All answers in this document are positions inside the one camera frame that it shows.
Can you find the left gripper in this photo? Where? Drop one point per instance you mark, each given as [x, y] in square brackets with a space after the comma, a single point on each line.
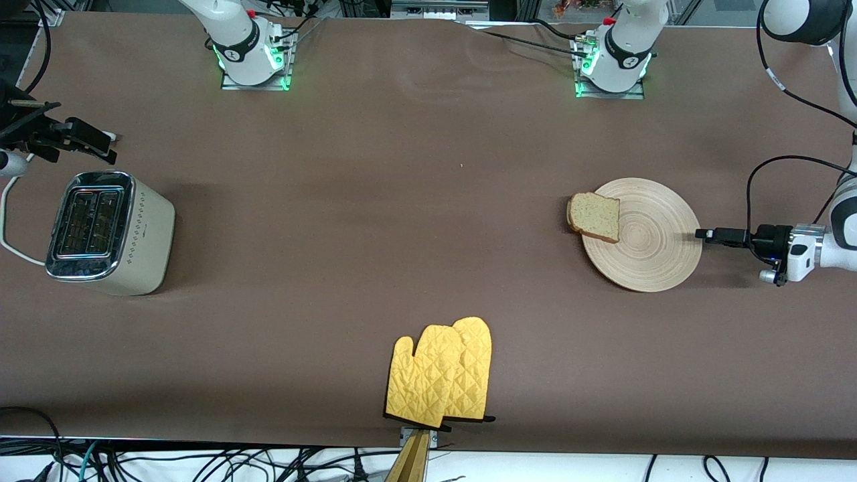
[770, 238]

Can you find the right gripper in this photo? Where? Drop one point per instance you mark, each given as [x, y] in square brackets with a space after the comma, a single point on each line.
[33, 129]

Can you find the round light wooden plate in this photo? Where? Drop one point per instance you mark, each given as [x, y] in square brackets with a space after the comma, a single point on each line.
[659, 248]

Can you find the brown-crusted bread slice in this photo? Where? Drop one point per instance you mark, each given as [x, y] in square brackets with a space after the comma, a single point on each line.
[594, 217]

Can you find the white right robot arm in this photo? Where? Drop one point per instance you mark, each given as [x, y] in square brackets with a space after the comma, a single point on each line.
[234, 40]

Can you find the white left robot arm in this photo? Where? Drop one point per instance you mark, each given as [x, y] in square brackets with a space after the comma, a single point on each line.
[626, 53]

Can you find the cream and chrome toaster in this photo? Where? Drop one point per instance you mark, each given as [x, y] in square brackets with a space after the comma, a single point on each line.
[144, 234]

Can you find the aluminium profile corner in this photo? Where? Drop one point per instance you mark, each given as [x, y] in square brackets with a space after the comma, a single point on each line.
[52, 12]

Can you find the orange background object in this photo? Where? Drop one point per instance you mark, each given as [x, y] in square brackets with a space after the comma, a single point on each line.
[576, 7]

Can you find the yellow quilted oven mitt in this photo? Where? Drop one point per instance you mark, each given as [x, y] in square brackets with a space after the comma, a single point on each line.
[422, 381]
[477, 361]

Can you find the brown table cover sheet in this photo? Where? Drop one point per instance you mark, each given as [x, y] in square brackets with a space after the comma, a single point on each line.
[428, 134]

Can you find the tan wooden beam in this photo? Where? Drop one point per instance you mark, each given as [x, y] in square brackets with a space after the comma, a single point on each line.
[412, 465]

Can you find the aluminium frame equipment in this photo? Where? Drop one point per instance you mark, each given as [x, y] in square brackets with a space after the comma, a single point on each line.
[438, 9]

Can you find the small metal bracket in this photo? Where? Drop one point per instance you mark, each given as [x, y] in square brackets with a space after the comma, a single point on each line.
[405, 436]

